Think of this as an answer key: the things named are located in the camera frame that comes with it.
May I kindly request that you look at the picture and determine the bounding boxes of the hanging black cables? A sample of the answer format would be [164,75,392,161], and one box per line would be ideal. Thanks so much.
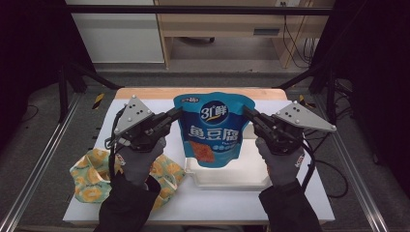
[281,1,318,70]

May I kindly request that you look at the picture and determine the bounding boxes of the yellow black floor tape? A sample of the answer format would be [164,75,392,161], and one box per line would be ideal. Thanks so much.
[91,92,105,110]
[298,94,317,110]

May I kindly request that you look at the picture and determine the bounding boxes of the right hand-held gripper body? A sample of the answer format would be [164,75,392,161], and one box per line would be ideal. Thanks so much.
[252,100,337,156]

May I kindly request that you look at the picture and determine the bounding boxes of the person's left hand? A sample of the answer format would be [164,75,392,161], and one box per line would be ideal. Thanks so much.
[115,136,168,189]

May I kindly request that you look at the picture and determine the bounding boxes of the aluminium floor rail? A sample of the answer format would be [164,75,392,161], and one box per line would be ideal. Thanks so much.
[313,95,391,232]
[0,93,81,232]

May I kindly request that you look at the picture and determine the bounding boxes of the person's right hand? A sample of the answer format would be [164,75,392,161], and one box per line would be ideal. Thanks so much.
[255,136,306,189]

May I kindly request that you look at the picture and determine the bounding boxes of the black horizontal bar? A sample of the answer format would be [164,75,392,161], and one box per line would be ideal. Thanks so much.
[64,4,335,16]

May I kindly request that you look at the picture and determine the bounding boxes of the blue snack bag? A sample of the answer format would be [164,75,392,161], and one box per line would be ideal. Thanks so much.
[172,91,256,169]

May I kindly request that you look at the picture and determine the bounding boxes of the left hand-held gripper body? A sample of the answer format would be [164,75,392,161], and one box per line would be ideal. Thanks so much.
[113,95,172,154]

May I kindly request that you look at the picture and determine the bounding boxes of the white tray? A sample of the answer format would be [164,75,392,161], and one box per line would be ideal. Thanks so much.
[184,127,274,191]

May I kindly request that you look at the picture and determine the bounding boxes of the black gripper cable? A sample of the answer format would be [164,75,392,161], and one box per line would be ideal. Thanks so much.
[299,134,316,192]
[104,105,128,182]

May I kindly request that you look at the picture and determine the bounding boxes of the black floor cable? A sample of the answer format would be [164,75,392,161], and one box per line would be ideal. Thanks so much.
[20,104,40,124]
[308,129,350,199]

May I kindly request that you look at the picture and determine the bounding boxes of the black metal stand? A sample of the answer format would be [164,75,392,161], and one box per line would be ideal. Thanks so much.
[57,59,125,124]
[277,61,339,125]

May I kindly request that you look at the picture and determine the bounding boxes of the fruit print cloth bag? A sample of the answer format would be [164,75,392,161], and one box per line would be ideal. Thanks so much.
[69,147,187,212]

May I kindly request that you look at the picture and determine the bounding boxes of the white cabinet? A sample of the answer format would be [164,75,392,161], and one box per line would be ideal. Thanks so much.
[64,0,165,65]

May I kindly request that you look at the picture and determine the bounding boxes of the wooden desk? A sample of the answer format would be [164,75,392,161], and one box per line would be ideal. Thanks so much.
[154,0,337,70]

